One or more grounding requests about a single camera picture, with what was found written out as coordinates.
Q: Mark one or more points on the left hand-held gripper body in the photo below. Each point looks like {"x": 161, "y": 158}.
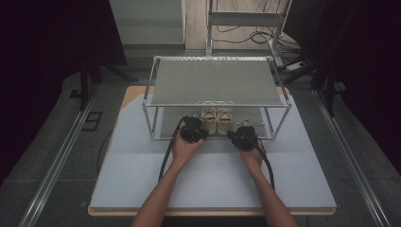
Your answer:
{"x": 191, "y": 130}

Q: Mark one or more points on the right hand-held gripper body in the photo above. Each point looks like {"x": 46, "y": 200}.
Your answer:
{"x": 246, "y": 137}

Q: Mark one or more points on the white beige child sneaker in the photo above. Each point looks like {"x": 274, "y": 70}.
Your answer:
{"x": 224, "y": 121}
{"x": 209, "y": 121}

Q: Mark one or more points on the two-tier metal shoe rack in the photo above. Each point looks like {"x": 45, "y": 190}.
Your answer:
{"x": 214, "y": 82}

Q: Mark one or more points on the person's left hand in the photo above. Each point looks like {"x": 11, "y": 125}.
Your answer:
{"x": 184, "y": 153}

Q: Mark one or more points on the person's right hand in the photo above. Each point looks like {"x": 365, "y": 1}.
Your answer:
{"x": 253, "y": 159}

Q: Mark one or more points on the pale blue table cover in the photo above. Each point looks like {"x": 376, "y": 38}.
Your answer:
{"x": 214, "y": 189}

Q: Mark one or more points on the white power strip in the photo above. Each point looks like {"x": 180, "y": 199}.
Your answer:
{"x": 296, "y": 66}

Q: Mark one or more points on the black metal stand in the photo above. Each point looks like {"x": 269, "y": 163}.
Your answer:
{"x": 83, "y": 85}
{"x": 329, "y": 94}

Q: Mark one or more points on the white cabinet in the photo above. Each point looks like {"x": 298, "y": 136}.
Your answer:
{"x": 146, "y": 22}

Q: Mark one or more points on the dark curtain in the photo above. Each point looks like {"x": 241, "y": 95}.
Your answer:
{"x": 362, "y": 47}
{"x": 47, "y": 31}

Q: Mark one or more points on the black floor socket frame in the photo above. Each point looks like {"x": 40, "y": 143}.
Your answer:
{"x": 92, "y": 121}

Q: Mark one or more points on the metal floor rail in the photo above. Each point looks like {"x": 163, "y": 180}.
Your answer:
{"x": 350, "y": 157}
{"x": 56, "y": 164}

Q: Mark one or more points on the white metal frame stand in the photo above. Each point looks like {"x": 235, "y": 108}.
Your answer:
{"x": 246, "y": 19}

